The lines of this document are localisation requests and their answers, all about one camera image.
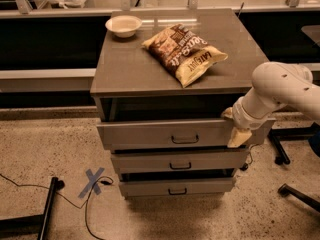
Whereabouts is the brown yellow chip bag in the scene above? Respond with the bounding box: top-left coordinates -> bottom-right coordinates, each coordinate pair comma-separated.
142,24 -> 228,88

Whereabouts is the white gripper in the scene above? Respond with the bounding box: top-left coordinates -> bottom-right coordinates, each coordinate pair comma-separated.
221,96 -> 270,148

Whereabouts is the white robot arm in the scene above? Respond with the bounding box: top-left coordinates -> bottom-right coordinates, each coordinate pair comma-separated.
222,62 -> 320,148

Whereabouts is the grey drawer cabinet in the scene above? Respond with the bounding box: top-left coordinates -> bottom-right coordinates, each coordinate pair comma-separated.
91,9 -> 267,183

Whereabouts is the blue tape cross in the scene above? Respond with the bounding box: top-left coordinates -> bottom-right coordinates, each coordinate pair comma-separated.
78,167 -> 104,199

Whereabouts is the grey middle drawer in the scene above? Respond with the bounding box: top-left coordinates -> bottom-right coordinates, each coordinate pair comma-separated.
111,149 -> 248,174

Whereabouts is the grey drawer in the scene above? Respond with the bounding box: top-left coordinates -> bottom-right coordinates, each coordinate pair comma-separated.
111,149 -> 248,174
96,117 -> 276,151
119,178 -> 235,198

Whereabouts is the black stand leg left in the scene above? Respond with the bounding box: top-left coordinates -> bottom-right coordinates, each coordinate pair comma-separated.
0,177 -> 65,240

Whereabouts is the black stand leg right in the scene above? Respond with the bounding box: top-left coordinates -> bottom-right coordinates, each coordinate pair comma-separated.
268,129 -> 290,165

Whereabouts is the grey top drawer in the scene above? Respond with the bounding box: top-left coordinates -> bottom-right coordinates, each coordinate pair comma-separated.
96,117 -> 276,151

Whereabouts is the black stand leg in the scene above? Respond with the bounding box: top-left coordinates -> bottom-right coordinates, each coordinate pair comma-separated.
268,129 -> 290,165
0,177 -> 65,240

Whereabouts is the grey bottom drawer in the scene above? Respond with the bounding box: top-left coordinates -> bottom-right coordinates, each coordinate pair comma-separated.
119,178 -> 235,198

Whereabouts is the white paper bowl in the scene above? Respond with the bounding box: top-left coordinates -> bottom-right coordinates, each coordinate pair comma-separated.
105,15 -> 142,38

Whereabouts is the black chair base leg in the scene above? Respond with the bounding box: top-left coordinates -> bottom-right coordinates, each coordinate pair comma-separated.
278,184 -> 320,212

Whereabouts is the black floor cable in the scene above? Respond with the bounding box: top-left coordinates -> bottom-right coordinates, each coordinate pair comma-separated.
0,173 -> 115,240

